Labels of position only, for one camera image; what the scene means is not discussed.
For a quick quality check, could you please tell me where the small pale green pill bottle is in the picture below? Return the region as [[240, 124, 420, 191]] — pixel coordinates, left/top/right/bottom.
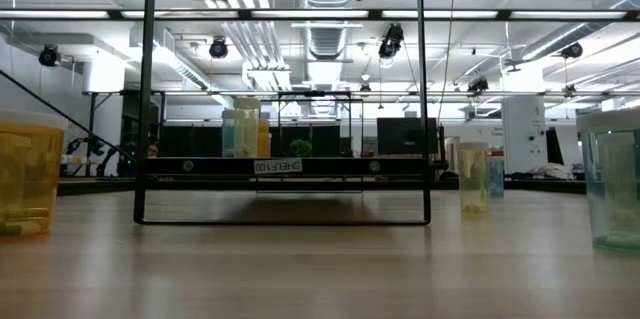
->
[[232, 97, 262, 159]]

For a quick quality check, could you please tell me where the medium amber pill bottle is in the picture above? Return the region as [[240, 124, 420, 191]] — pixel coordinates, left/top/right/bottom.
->
[[256, 117, 272, 159]]

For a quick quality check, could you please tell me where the small pale yellow pill bottle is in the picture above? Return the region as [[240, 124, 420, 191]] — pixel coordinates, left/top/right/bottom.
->
[[456, 141, 491, 217]]

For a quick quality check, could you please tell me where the large amber pill bottle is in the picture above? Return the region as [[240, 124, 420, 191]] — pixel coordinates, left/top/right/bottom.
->
[[0, 110, 70, 239]]

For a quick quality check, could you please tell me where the black ceiling spotlight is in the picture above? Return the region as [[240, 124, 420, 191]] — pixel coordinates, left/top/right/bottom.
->
[[560, 41, 584, 60], [467, 77, 490, 95], [208, 36, 230, 59], [378, 22, 405, 60], [38, 44, 61, 68]]

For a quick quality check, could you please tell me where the long ceiling strip light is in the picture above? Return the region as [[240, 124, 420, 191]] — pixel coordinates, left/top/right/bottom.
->
[[0, 8, 640, 22]]

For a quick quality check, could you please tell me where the white ceiling unit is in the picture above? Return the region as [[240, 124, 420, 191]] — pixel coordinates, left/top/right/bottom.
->
[[82, 51, 126, 94]]

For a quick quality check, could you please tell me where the black background monitor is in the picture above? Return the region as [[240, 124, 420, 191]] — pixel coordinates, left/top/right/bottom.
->
[[376, 117, 439, 158]]

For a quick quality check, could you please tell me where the small green plant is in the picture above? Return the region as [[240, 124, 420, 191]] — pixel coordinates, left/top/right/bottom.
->
[[289, 138, 314, 159]]

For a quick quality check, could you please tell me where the clear acrylic tray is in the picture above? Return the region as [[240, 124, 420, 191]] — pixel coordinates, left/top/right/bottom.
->
[[132, 0, 434, 226]]

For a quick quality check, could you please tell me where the white cabinet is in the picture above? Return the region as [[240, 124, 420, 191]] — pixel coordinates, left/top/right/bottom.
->
[[501, 95, 547, 176]]

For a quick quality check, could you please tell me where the small blue pill bottle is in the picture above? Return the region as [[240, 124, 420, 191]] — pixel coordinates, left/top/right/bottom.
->
[[487, 153, 506, 200]]

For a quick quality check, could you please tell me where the white cloth pile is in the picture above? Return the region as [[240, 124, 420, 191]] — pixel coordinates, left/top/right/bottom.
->
[[529, 162, 576, 180]]

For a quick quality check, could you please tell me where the silver ventilation duct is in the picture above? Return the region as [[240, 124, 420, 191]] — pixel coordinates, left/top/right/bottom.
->
[[294, 0, 364, 60]]

